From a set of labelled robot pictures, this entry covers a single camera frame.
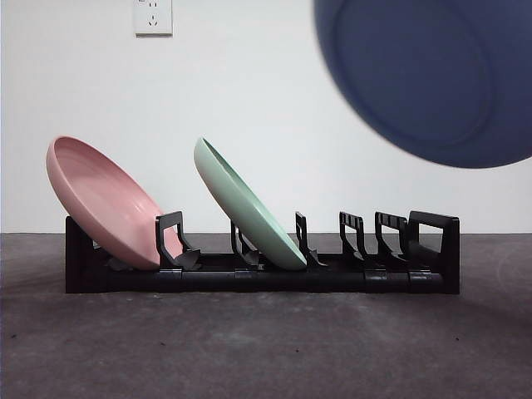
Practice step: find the pale green round plate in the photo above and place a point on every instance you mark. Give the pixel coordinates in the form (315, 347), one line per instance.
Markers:
(241, 208)

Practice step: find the pink round plate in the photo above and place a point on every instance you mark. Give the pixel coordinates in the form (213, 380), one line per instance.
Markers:
(108, 208)

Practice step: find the blue round plate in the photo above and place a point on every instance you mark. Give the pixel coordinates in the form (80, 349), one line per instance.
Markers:
(415, 83)

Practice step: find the black plastic dish rack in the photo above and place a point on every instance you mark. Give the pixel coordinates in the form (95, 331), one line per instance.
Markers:
(291, 280)

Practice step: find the white wall socket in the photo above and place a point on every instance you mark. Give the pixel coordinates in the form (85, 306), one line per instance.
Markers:
(153, 18)

